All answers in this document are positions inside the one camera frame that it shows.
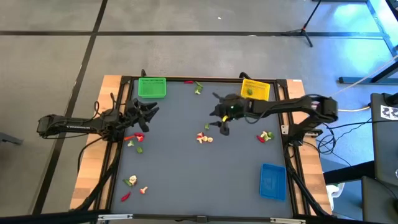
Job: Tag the white plastic object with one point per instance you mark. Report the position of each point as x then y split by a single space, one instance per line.
335 191

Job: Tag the black equipment case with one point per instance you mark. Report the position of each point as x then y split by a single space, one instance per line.
385 146

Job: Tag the brown cap mushroom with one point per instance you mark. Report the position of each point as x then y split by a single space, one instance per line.
210 139

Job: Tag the black tripod stand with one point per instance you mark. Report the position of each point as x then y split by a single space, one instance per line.
303 31

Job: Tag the black box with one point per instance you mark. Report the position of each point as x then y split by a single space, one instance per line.
379 202

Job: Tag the orange chili pepper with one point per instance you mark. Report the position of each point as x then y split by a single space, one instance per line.
129 137

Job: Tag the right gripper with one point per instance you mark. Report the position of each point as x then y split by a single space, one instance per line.
234 107

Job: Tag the yellow plastic basket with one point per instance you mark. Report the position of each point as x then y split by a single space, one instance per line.
261 88

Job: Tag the grey table mat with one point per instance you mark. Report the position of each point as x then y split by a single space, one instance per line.
186 174

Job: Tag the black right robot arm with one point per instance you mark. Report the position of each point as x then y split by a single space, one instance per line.
286 105

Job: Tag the black table clamp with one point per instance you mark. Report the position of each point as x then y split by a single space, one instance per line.
143 73
244 75

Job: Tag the grey floor object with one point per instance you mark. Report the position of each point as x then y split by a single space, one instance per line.
9 139

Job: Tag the white marker label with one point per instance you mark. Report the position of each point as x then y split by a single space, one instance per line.
390 112

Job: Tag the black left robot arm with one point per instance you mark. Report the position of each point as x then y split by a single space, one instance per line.
71 126

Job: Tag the green plastic basket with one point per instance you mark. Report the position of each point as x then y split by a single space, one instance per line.
152 90

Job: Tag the white metal plate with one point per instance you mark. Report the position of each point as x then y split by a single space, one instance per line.
285 129

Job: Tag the green chili pepper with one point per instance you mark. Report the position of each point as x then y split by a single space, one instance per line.
127 182
199 84

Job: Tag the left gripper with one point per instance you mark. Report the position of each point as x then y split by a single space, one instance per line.
135 110

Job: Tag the black corner bracket plate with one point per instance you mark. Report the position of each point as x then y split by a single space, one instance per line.
126 80
281 84

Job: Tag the black metal stand frame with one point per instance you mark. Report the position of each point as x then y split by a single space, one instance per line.
384 32

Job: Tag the blue plastic tray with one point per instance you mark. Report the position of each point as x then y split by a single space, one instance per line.
273 182

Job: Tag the red chili pepper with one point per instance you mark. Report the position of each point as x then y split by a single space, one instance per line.
260 139
188 82
125 196
139 134

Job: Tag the black front crossbar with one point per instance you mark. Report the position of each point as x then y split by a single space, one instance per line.
46 219

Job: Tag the silver mounting bracket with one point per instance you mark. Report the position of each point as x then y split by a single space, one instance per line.
115 216
287 221

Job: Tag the black aluminium table frame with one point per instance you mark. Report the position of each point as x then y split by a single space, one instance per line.
217 79

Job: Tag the tan mushroom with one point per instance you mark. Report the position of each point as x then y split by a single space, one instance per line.
205 138

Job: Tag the orange cap mushroom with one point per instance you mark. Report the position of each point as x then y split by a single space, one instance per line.
143 189

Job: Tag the black beam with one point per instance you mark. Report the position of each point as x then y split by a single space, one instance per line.
348 172

